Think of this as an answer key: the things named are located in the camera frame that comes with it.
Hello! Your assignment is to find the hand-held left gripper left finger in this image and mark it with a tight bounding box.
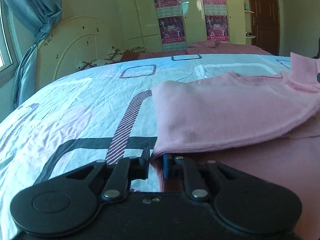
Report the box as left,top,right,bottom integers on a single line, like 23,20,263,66
64,147,152,203

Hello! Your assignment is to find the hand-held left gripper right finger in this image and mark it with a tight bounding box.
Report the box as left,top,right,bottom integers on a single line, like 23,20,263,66
162,154,247,202

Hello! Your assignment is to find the pink knit sweater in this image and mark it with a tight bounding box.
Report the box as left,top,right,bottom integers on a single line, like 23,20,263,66
150,52,320,193

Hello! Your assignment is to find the brown wooden door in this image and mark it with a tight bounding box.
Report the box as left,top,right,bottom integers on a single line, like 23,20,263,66
246,0,280,56

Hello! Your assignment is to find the printed light blue blanket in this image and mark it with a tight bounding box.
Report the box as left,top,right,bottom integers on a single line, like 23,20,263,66
0,54,293,230

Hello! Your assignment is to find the white corner shelf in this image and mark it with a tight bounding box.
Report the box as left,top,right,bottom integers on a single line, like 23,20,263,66
240,0,256,39

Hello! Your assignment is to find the pink bed sheet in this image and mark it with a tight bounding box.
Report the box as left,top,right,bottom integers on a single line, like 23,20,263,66
139,40,275,58

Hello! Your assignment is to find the folded pink cloth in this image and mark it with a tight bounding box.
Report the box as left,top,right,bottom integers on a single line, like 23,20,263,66
187,40,222,49

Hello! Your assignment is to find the orange striped pillow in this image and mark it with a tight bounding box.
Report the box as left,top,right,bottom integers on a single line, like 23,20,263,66
121,50,152,62

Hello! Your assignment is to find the floral pillow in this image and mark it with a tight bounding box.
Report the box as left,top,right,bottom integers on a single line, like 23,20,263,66
104,45,126,63
75,54,122,72

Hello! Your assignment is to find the white bed headboard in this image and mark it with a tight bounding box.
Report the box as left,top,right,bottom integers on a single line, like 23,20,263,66
36,16,125,89

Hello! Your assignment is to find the cream wardrobe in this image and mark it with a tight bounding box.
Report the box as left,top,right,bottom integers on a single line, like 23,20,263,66
112,0,247,53

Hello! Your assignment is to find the window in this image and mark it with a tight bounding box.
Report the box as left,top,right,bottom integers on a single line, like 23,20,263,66
0,2,20,73

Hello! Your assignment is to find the blue curtain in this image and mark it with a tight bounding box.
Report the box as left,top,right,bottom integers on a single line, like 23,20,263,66
0,0,62,110

